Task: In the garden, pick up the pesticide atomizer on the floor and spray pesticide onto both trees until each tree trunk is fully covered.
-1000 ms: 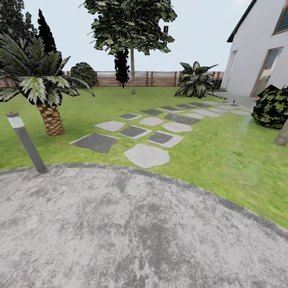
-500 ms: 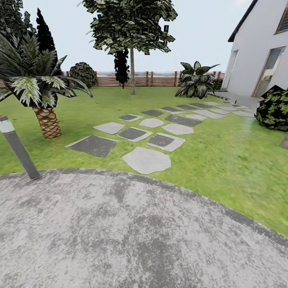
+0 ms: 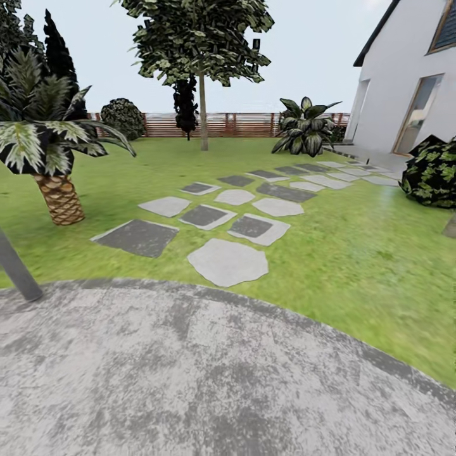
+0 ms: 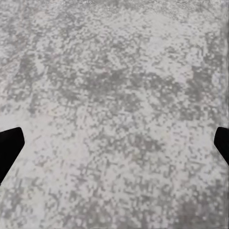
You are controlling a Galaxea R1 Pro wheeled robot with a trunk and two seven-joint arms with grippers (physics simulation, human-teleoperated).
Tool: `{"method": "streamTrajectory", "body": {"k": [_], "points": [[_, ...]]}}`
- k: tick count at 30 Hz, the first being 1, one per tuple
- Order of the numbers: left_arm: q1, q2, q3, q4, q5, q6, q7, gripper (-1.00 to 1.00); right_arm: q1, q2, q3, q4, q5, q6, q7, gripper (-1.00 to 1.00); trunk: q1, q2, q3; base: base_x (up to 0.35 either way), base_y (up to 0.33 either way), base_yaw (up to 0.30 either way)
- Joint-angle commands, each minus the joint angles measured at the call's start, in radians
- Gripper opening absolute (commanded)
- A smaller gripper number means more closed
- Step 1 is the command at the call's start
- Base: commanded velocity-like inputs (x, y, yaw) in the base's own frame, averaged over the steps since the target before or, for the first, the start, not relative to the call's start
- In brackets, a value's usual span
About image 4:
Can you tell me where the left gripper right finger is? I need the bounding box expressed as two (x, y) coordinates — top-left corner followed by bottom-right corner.
(214, 127), (229, 165)

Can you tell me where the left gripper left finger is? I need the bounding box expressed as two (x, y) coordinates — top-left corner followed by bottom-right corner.
(0, 127), (25, 184)

